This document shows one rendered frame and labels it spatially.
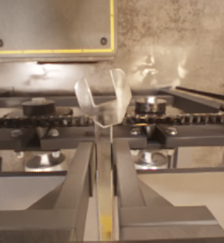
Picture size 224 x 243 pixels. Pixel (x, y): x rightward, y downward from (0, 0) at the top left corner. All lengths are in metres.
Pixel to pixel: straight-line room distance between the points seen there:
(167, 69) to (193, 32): 0.30
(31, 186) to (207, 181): 0.17
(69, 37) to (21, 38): 0.25
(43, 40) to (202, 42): 1.06
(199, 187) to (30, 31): 1.03
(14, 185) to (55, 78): 1.21
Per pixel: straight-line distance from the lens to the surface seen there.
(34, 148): 0.47
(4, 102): 1.15
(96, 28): 1.01
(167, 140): 0.43
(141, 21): 1.37
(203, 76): 1.49
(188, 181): 0.19
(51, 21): 1.06
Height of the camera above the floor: 1.31
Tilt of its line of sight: 74 degrees down
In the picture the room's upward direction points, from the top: 175 degrees clockwise
